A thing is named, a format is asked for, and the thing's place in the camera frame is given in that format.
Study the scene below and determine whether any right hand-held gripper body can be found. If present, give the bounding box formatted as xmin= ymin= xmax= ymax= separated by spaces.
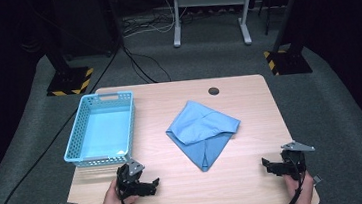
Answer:
xmin=278 ymin=138 xmax=319 ymax=183

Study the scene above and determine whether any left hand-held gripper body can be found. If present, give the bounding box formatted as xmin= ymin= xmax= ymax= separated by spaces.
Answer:
xmin=113 ymin=158 xmax=149 ymax=201

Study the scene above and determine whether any light blue short-sleeved shirt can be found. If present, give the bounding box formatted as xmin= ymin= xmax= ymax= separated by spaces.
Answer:
xmin=162 ymin=96 xmax=246 ymax=176

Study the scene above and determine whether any person's right hand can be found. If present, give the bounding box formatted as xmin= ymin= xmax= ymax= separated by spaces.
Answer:
xmin=282 ymin=171 xmax=317 ymax=204

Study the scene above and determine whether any light blue plastic basket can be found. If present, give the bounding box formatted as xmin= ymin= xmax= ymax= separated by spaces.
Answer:
xmin=57 ymin=90 xmax=141 ymax=170

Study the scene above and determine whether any black stand with striped base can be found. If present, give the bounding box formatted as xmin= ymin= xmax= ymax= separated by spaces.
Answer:
xmin=38 ymin=0 xmax=97 ymax=99
xmin=258 ymin=0 xmax=315 ymax=78

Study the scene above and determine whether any long black floor cable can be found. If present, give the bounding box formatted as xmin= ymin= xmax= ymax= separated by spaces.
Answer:
xmin=0 ymin=43 xmax=138 ymax=204

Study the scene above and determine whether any thin black floor cable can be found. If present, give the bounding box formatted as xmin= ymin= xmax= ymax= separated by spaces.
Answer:
xmin=121 ymin=41 xmax=173 ymax=87

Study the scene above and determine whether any white floor cable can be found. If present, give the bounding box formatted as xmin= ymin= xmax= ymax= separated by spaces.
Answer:
xmin=120 ymin=0 xmax=190 ymax=39

